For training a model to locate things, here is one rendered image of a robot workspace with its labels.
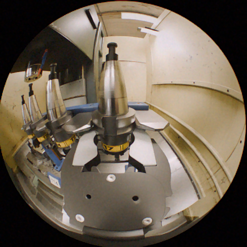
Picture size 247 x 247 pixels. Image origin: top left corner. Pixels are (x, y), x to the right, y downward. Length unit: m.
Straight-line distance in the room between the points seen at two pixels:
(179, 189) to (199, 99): 0.53
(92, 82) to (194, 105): 0.85
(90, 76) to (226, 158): 1.13
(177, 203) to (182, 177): 0.18
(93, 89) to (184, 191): 1.10
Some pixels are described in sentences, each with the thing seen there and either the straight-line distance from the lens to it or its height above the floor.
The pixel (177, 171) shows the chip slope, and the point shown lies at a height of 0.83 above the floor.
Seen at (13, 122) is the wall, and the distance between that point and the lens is 1.59.
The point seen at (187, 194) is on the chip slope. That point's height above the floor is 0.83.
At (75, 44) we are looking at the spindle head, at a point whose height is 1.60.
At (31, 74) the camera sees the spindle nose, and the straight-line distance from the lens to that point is 0.61.
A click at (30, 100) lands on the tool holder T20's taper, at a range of 0.24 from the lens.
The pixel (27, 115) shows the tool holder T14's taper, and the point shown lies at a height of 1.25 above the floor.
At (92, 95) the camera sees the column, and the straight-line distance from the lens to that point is 0.78.
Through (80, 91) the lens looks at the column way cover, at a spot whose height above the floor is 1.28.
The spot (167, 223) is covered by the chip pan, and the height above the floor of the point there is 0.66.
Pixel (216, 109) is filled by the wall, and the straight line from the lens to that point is 0.44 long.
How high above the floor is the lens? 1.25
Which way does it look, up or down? 27 degrees down
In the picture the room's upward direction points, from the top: 1 degrees counter-clockwise
